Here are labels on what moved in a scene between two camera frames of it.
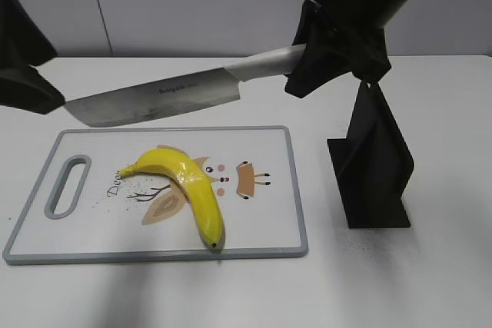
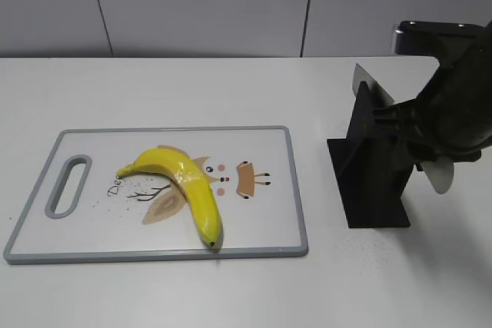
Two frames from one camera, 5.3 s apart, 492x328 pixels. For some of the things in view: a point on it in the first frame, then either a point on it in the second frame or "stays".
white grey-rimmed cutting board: x=81 y=210 stays
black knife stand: x=373 y=164 stays
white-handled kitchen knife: x=180 y=94 to x=440 y=170
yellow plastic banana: x=193 y=183 stays
